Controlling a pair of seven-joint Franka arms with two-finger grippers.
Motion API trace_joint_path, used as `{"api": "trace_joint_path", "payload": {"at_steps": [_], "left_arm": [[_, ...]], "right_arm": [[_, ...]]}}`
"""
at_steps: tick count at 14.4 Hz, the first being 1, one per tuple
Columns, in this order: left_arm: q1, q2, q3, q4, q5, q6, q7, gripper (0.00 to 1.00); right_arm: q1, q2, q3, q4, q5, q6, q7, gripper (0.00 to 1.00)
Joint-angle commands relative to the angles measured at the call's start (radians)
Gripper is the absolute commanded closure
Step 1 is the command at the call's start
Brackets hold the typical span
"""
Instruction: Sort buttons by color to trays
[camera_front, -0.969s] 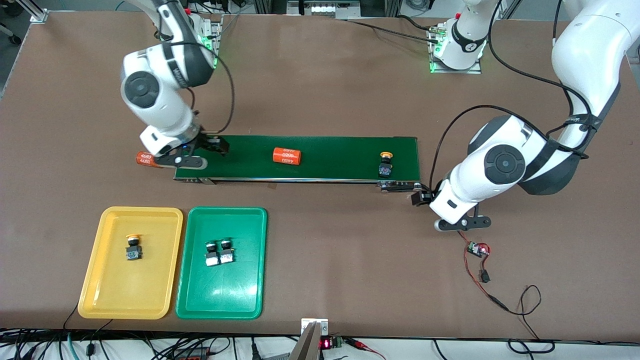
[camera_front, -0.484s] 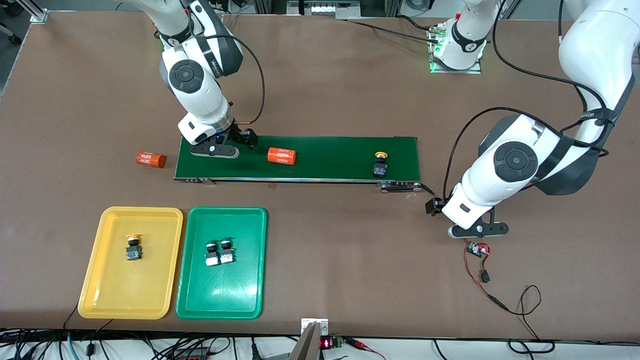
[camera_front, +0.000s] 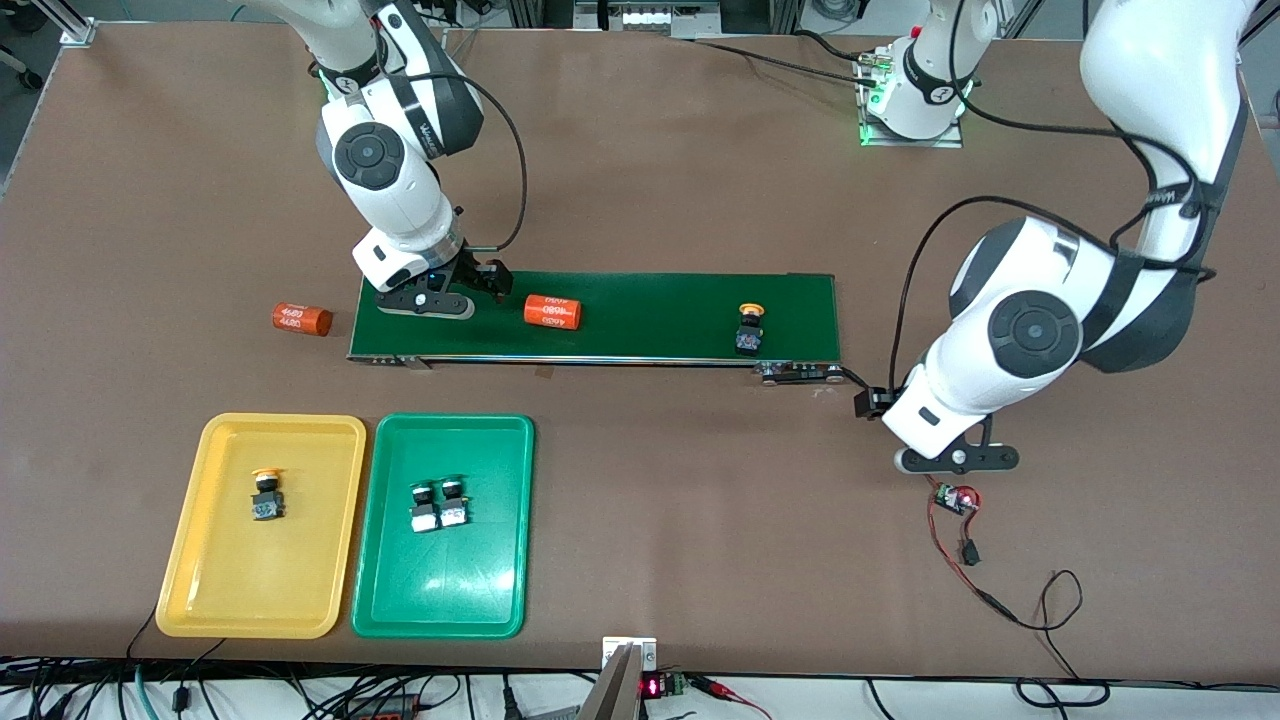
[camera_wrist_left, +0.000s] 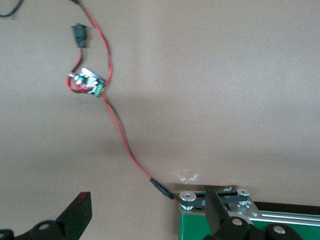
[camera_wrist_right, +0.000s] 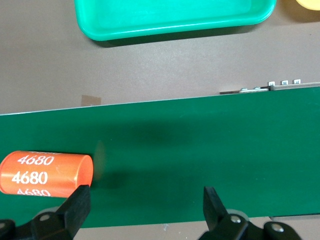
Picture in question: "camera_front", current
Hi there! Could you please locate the orange printed cylinder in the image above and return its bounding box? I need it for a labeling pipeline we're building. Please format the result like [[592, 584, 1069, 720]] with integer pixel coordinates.
[[272, 303, 335, 339], [523, 294, 585, 331]]

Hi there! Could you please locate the green conveyor belt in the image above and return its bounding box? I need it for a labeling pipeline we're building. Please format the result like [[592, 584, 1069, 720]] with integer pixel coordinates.
[[347, 267, 846, 386]]

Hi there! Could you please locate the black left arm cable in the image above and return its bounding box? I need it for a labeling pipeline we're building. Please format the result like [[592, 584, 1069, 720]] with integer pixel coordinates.
[[888, 0, 1216, 393]]

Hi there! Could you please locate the yellow plastic tray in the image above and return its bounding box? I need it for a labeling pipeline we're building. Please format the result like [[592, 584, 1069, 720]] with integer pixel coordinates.
[[155, 412, 368, 640]]

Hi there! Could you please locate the white power strip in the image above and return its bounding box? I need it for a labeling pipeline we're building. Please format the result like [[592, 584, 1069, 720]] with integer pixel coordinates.
[[575, 0, 721, 33]]

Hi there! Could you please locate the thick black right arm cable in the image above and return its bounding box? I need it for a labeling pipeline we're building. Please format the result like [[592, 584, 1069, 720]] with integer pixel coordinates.
[[400, 72, 529, 253]]

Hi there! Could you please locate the red and black wire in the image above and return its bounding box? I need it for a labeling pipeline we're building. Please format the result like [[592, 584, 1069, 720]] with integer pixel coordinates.
[[843, 368, 1019, 623]]

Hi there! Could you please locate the black cable across table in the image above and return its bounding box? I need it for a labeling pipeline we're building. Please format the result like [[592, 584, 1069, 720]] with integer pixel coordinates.
[[690, 38, 883, 89]]

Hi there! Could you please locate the red test lead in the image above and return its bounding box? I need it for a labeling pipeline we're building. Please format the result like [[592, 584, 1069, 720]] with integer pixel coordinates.
[[690, 675, 773, 720]]

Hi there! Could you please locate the looped black cable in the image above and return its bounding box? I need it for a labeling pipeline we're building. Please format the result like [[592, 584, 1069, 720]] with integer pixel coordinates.
[[1012, 570, 1113, 707]]

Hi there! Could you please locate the black cable with inline plug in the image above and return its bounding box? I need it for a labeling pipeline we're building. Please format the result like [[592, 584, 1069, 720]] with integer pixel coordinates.
[[172, 640, 229, 713]]

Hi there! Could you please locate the orange black power strip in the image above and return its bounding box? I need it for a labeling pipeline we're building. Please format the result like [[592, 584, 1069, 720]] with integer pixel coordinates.
[[345, 693, 421, 720]]

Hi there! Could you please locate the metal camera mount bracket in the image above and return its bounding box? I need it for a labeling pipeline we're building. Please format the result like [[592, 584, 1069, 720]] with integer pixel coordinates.
[[578, 636, 659, 720]]

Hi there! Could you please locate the aluminium profile bar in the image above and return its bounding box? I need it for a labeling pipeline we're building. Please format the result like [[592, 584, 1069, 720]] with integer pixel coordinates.
[[58, 0, 98, 47]]

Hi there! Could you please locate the green plastic tray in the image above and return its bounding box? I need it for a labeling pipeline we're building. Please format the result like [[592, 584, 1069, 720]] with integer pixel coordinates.
[[350, 412, 536, 640]]

